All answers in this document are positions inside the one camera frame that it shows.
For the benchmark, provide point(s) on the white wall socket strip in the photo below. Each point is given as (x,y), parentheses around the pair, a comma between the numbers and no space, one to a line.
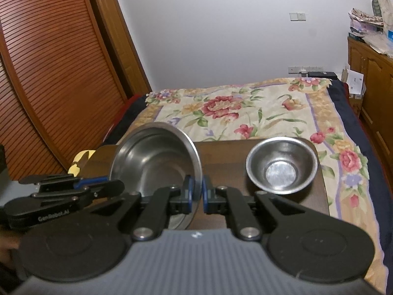
(304,69)

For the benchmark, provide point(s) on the white wall switch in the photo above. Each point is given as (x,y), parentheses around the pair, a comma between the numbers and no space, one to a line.
(297,16)

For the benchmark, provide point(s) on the white paper box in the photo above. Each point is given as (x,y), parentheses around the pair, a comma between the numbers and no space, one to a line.
(355,82)

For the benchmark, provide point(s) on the small steel bowl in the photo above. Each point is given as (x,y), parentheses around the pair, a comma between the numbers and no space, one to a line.
(281,165)

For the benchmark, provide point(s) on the person's left hand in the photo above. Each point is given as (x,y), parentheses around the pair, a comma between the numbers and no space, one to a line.
(8,241)

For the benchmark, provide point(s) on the large steel bowl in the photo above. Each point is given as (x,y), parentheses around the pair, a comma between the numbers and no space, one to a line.
(159,155)

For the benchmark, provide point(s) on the black device on bed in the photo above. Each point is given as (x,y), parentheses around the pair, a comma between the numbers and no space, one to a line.
(323,75)

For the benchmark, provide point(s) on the yellow cloth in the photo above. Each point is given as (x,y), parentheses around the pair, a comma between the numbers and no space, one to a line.
(79,161)

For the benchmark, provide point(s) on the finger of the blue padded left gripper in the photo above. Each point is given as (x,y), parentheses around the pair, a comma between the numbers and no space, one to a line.
(89,181)

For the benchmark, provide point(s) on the brown louvered wardrobe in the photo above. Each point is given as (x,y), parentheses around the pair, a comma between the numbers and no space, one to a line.
(68,67)

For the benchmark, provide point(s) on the pile of papers on cabinet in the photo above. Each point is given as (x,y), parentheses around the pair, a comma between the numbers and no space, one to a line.
(372,30)

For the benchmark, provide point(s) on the wooden side cabinet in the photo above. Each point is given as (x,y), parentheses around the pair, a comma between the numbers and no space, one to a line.
(377,101)

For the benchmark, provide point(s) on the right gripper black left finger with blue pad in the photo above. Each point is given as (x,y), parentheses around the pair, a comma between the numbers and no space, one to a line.
(168,207)

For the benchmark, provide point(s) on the floral bed blanket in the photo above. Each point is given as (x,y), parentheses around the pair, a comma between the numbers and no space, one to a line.
(314,109)

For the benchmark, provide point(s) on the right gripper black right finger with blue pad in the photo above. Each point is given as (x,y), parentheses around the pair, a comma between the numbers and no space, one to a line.
(246,216)

